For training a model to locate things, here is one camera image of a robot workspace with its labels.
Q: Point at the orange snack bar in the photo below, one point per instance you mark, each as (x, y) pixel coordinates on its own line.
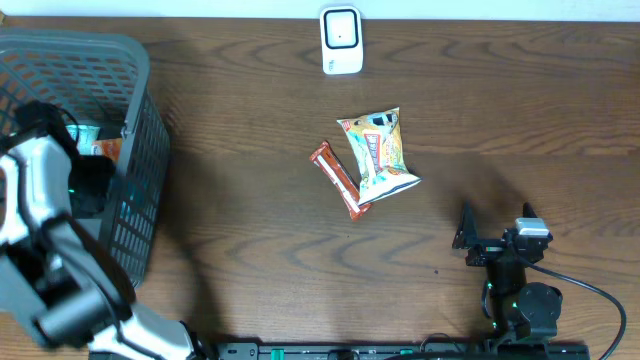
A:
(325, 159)

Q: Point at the pale wet wipes pack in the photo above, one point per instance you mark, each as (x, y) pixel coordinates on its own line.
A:
(84, 136)

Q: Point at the grey plastic basket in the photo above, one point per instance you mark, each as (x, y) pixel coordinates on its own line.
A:
(101, 79)

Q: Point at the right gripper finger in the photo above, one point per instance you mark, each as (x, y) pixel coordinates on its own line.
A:
(528, 211)
(466, 235)

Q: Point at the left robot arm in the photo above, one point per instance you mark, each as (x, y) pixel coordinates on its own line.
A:
(57, 281)

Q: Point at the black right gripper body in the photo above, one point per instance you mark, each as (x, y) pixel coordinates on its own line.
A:
(485, 255)

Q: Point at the yellow snack bag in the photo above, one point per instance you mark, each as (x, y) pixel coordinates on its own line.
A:
(377, 145)

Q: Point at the white barcode scanner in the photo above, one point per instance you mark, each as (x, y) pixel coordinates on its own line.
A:
(341, 40)

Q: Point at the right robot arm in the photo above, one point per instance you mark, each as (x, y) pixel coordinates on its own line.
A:
(524, 314)

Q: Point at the small orange tissue pack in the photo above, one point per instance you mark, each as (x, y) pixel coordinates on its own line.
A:
(109, 148)

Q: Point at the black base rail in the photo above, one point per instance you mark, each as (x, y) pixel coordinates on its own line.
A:
(437, 350)

